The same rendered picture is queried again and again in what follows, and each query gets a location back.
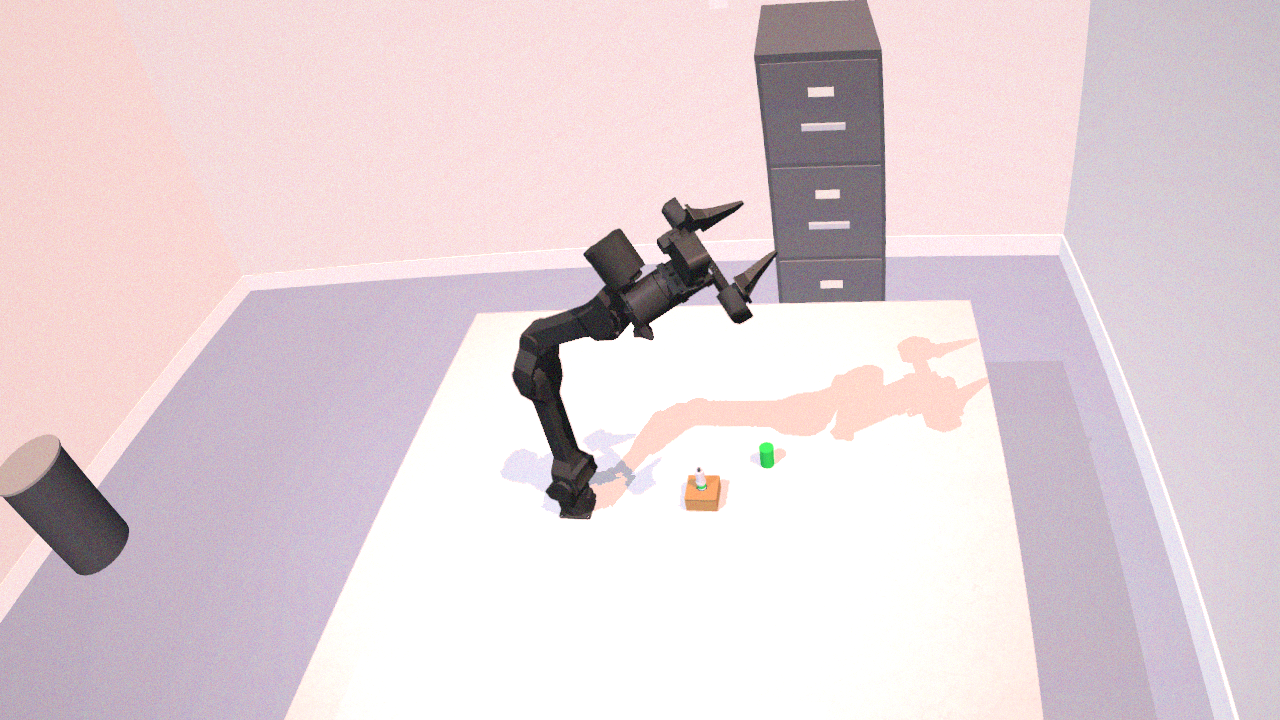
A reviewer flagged orange block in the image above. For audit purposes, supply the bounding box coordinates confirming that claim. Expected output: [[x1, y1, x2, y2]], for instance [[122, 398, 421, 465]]
[[684, 475, 721, 511]]

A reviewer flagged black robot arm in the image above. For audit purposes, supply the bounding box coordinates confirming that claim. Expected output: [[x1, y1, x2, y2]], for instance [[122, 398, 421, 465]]
[[511, 228, 716, 520]]

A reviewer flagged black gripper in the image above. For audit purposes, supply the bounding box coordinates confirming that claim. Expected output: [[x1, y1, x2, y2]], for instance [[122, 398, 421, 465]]
[[652, 197, 777, 324]]

